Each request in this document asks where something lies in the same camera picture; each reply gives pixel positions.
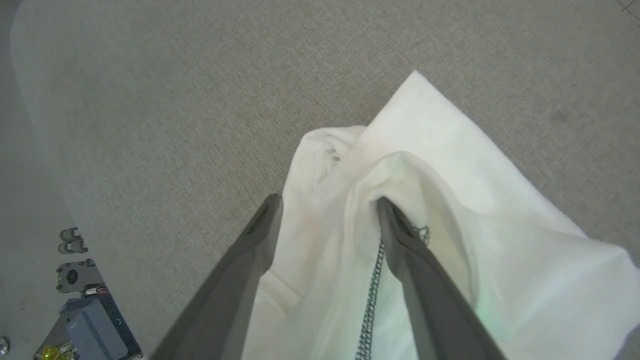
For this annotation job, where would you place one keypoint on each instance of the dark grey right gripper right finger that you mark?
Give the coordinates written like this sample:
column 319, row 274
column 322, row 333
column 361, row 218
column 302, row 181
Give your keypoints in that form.
column 435, row 300

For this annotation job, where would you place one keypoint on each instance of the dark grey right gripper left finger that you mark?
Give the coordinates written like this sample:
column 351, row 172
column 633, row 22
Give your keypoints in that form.
column 225, row 290

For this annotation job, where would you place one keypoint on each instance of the white long-sleeve garment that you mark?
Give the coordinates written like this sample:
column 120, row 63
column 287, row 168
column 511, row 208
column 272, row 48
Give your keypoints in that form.
column 450, row 225

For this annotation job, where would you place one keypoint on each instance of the blue grey electronics box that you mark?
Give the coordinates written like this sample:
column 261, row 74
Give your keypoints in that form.
column 100, row 330

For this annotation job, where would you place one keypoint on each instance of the grey fan module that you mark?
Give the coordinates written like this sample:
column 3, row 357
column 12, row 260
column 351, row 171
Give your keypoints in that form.
column 77, row 275

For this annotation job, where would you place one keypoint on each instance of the grey plastic clip pair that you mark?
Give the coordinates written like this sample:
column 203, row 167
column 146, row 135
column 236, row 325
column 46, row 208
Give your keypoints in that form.
column 73, row 240

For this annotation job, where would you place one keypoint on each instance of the yellow green connector part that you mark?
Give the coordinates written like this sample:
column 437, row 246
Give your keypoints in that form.
column 54, row 352

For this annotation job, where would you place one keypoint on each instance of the grey fabric padded work surface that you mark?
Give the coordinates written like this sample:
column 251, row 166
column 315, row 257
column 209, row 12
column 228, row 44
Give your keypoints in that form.
column 175, row 100

